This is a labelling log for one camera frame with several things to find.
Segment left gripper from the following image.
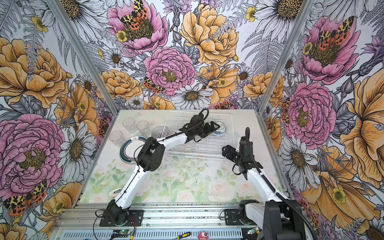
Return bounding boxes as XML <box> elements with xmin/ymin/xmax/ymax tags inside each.
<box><xmin>195</xmin><ymin>120</ymin><xmax>221</xmax><ymax>138</ymax></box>

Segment white wire dish rack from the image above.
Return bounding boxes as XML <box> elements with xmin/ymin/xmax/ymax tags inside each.
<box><xmin>160</xmin><ymin>110</ymin><xmax>235</xmax><ymax>160</ymax></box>

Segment blue white porcelain bowl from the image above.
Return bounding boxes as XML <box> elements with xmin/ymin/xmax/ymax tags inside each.
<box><xmin>213</xmin><ymin>122</ymin><xmax>227</xmax><ymax>136</ymax></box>

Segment clear glass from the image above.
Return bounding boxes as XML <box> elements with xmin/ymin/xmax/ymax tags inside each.
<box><xmin>123</xmin><ymin>118</ymin><xmax>137</xmax><ymax>134</ymax></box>
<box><xmin>136</xmin><ymin>120</ymin><xmax>151</xmax><ymax>137</ymax></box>
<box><xmin>109</xmin><ymin>131</ymin><xmax>125</xmax><ymax>147</ymax></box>

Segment green rimmed plate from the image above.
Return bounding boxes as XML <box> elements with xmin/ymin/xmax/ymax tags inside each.
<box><xmin>119</xmin><ymin>136</ymin><xmax>148</xmax><ymax>164</ymax></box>

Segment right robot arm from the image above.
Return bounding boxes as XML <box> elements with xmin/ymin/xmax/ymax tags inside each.
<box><xmin>222</xmin><ymin>137</ymin><xmax>307</xmax><ymax>240</ymax></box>

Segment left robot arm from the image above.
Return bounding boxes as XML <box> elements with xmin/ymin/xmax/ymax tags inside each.
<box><xmin>102</xmin><ymin>109</ymin><xmax>223</xmax><ymax>226</ymax></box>

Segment pink round object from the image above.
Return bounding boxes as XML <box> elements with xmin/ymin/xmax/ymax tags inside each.
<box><xmin>198</xmin><ymin>232</ymin><xmax>209</xmax><ymax>240</ymax></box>

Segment small pink white object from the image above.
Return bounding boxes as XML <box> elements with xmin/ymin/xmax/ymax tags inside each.
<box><xmin>108</xmin><ymin>188</ymin><xmax>122</xmax><ymax>198</ymax></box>

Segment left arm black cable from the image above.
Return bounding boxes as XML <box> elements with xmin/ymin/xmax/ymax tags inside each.
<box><xmin>113</xmin><ymin>108</ymin><xmax>210</xmax><ymax>205</ymax></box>

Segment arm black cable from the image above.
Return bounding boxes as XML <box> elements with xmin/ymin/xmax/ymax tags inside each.
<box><xmin>113</xmin><ymin>108</ymin><xmax>210</xmax><ymax>205</ymax></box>
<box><xmin>245</xmin><ymin>127</ymin><xmax>319</xmax><ymax>240</ymax></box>

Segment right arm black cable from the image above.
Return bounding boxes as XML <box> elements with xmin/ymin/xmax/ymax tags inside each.
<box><xmin>245</xmin><ymin>127</ymin><xmax>319</xmax><ymax>240</ymax></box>

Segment yellow handled screwdriver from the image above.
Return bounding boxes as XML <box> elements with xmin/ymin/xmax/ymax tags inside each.
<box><xmin>173</xmin><ymin>232</ymin><xmax>192</xmax><ymax>240</ymax></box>

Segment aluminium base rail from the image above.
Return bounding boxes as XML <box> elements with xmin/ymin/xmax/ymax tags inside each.
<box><xmin>55</xmin><ymin>203</ymin><xmax>240</xmax><ymax>230</ymax></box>

